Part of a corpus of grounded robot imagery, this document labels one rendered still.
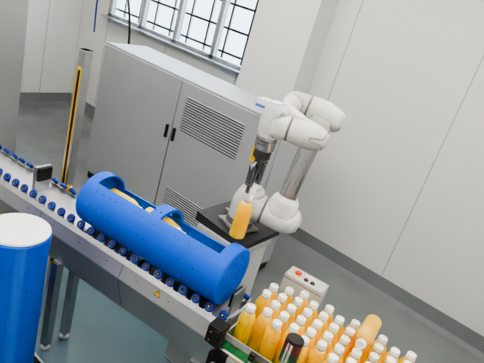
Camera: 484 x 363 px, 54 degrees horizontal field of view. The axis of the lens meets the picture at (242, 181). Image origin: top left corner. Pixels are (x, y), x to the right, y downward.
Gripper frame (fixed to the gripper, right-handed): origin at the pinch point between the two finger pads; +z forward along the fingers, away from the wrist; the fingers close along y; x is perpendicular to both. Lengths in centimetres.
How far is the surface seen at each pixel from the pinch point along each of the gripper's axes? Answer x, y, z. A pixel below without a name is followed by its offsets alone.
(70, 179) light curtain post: -134, -27, 61
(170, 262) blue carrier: -18.1, 20.3, 39.5
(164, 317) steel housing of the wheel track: -15, 18, 70
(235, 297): 13.1, 10.3, 44.2
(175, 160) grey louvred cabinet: -144, -153, 74
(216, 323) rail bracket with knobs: 15, 27, 48
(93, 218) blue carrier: -67, 20, 42
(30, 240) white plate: -70, 53, 45
